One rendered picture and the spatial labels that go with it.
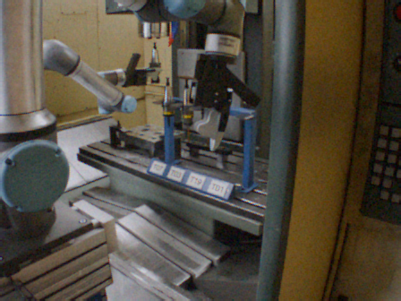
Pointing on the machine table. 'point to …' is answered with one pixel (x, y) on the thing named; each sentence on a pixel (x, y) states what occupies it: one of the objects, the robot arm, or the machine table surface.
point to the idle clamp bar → (209, 150)
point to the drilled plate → (148, 136)
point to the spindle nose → (153, 30)
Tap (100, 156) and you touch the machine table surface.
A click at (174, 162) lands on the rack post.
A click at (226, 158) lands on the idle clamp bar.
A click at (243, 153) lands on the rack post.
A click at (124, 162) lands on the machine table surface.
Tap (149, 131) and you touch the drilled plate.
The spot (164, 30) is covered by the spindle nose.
